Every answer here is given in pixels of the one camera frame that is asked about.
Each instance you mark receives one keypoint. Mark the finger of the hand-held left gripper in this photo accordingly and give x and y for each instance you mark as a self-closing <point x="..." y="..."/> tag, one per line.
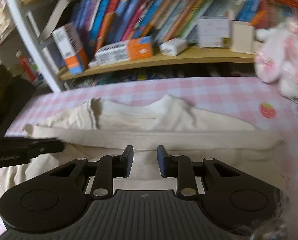
<point x="26" y="145"/>

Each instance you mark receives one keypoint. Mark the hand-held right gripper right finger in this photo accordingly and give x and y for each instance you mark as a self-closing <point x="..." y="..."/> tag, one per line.
<point x="161" y="161"/>

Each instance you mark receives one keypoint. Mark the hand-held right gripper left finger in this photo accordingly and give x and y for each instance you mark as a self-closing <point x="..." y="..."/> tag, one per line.
<point x="130" y="160"/>

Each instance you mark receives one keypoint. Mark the cream t-shirt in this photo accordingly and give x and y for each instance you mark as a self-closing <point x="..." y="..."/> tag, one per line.
<point x="164" y="130"/>

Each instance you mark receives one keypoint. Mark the pink checked cartoon desk mat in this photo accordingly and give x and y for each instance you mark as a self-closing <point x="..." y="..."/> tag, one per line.
<point x="189" y="90"/>

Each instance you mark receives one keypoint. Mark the red bottle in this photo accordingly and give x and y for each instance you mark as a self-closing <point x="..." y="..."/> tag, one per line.
<point x="26" y="67"/>

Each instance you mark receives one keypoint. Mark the long white orange carton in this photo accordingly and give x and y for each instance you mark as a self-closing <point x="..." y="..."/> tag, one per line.
<point x="124" y="51"/>

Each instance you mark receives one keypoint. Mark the tall white orange carton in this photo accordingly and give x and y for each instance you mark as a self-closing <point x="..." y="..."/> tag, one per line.
<point x="69" y="45"/>

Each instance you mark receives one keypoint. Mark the white wooden bookshelf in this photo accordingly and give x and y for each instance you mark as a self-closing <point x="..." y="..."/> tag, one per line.
<point x="201" y="56"/>

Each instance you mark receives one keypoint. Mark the white charger block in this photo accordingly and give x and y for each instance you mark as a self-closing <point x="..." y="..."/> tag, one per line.
<point x="174" y="47"/>

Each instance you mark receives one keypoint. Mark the person's fuzzy pale sleeve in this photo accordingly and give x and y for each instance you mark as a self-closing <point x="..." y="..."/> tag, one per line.
<point x="296" y="180"/>

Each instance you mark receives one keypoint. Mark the white labelled box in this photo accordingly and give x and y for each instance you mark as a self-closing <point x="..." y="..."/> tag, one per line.
<point x="212" y="32"/>

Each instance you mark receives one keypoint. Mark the beige pen holder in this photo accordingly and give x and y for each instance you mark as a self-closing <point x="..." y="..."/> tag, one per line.
<point x="241" y="37"/>

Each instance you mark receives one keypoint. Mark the row of colourful books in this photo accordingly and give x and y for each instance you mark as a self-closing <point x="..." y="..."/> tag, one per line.
<point x="144" y="12"/>

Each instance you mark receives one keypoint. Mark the white pink bunny plush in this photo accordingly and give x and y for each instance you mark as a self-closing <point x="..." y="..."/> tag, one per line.
<point x="286" y="55"/>

